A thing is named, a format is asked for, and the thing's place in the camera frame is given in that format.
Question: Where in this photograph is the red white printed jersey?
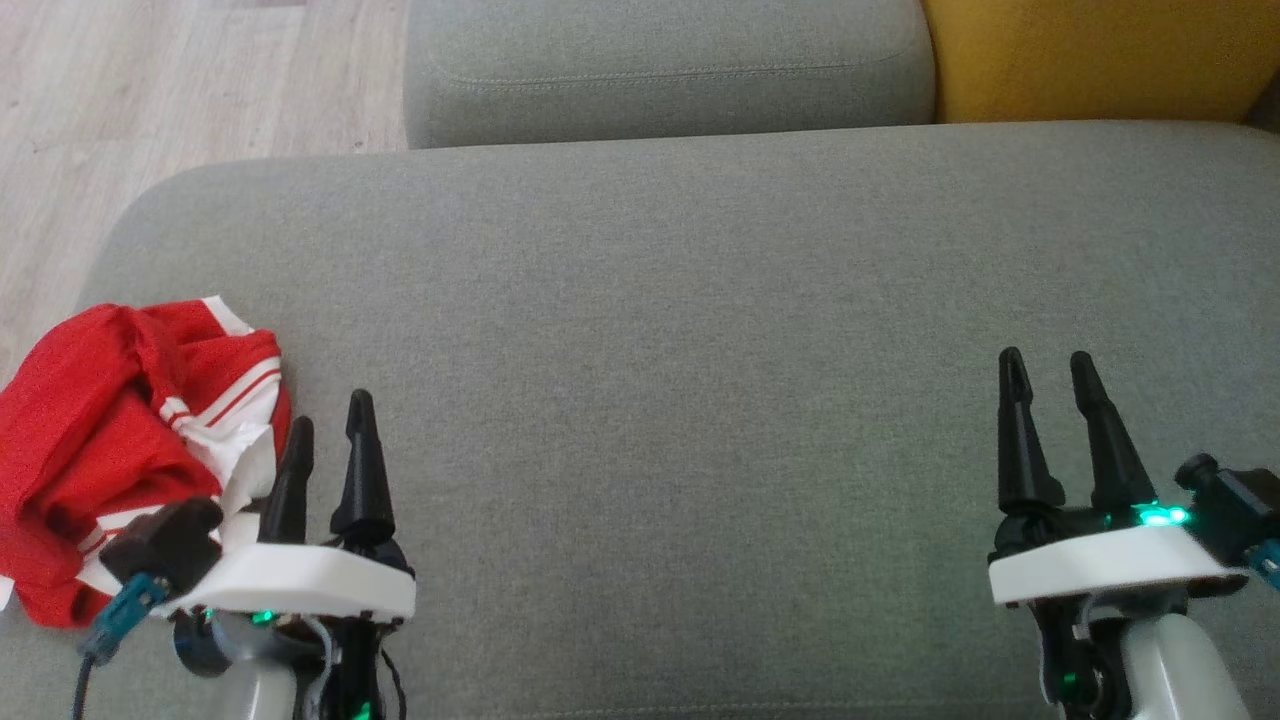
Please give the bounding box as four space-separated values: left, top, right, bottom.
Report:
130 295 294 601

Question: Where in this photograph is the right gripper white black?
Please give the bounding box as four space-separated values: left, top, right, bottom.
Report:
988 347 1241 607

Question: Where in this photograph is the grey sofa seat cushion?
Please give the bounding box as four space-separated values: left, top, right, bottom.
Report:
0 120 1280 720

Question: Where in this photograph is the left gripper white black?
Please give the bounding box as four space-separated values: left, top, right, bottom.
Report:
165 390 416 623

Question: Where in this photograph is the red mesh shorts white stripe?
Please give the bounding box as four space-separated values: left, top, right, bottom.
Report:
0 303 216 631

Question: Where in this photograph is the yellow cushion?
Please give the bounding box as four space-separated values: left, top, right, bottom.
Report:
920 0 1280 126

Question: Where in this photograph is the grey sofa back cushion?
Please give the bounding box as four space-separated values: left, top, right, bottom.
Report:
403 0 938 151

